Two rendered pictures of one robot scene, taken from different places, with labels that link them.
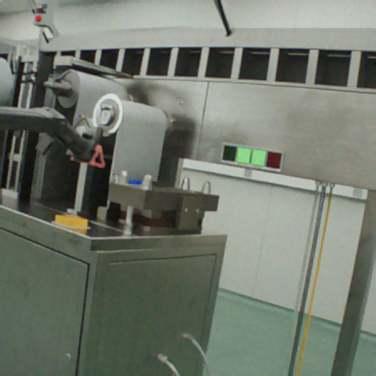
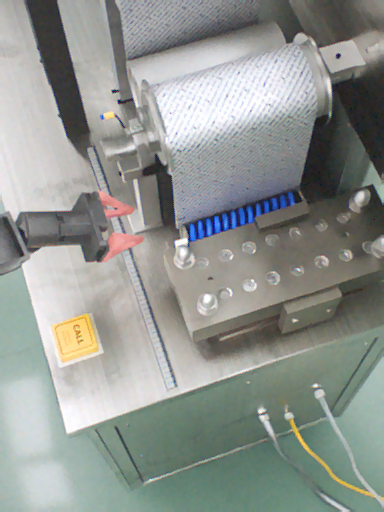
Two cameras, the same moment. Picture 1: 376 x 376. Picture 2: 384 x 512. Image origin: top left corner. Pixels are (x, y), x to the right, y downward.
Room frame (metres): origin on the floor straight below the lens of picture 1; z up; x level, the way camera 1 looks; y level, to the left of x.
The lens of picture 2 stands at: (1.28, -0.11, 2.23)
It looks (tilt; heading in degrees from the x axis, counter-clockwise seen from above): 65 degrees down; 37
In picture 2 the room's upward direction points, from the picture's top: 3 degrees counter-clockwise
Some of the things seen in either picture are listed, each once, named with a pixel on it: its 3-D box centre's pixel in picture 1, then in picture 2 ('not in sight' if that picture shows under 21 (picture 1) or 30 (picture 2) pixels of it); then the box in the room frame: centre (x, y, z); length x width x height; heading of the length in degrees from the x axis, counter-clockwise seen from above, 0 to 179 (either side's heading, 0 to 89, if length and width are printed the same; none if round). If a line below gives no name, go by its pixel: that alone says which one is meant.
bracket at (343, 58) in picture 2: not in sight; (341, 58); (2.04, 0.15, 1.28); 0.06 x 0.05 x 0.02; 143
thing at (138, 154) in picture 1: (138, 159); (239, 182); (1.86, 0.21, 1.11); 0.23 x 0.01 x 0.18; 143
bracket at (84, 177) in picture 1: (84, 169); (137, 182); (1.79, 0.38, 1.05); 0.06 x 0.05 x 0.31; 143
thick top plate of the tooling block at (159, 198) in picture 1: (166, 197); (283, 262); (1.82, 0.08, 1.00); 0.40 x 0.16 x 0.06; 143
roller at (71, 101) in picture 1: (92, 95); not in sight; (2.06, 0.45, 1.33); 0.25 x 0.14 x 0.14; 143
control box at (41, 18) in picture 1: (43, 14); not in sight; (2.15, 0.75, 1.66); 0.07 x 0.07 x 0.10; 69
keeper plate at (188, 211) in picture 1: (188, 212); (309, 312); (1.78, 0.00, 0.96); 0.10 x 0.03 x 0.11; 143
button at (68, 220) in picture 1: (71, 221); (75, 337); (1.52, 0.34, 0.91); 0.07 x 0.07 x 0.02; 53
